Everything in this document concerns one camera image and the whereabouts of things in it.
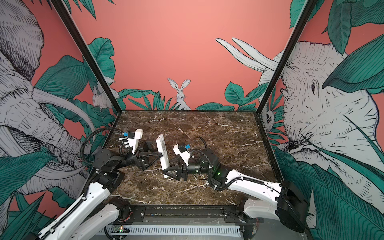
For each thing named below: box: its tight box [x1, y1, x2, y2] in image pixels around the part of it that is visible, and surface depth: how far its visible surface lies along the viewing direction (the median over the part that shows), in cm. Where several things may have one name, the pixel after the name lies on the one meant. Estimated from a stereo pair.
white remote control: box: [156, 134, 171, 179], surface depth 59 cm
